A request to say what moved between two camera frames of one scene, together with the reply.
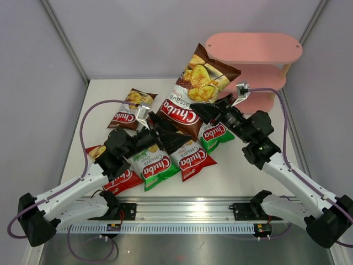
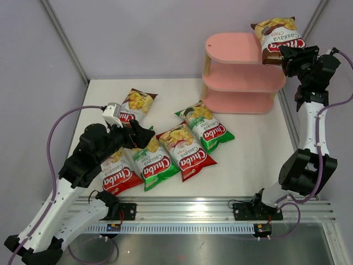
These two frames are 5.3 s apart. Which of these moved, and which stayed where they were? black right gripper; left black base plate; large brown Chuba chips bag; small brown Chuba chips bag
Moved: black right gripper; large brown Chuba chips bag
Stayed: left black base plate; small brown Chuba chips bag
